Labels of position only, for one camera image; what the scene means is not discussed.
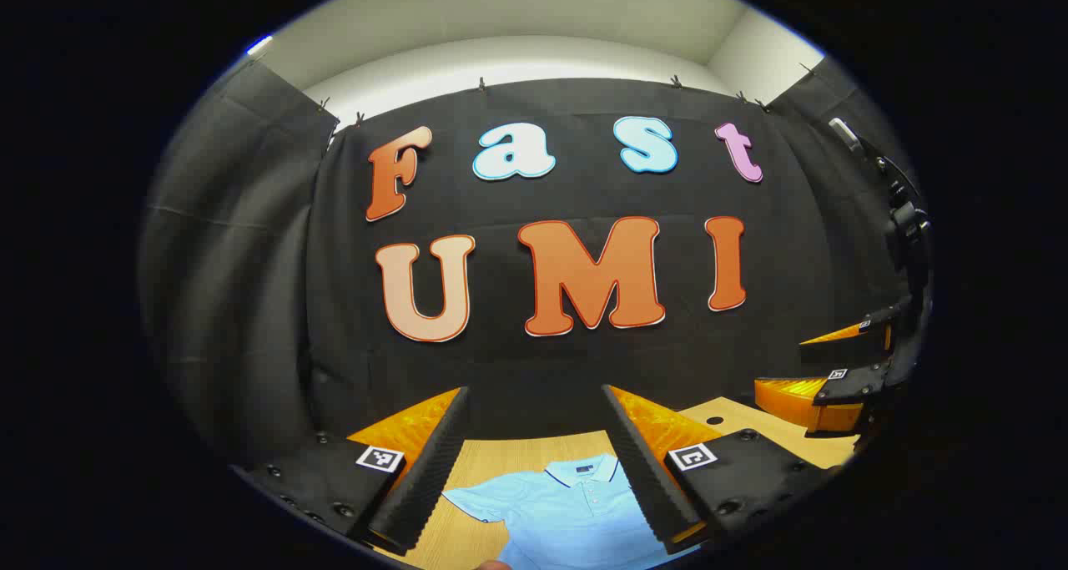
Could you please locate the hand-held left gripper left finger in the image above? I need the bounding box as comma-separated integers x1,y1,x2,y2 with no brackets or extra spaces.
232,386,472,554

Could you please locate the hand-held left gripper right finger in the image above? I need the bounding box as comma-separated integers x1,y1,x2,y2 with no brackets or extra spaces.
601,384,844,555

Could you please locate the light blue polo T-shirt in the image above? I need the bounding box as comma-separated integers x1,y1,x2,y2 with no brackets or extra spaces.
442,453,693,570

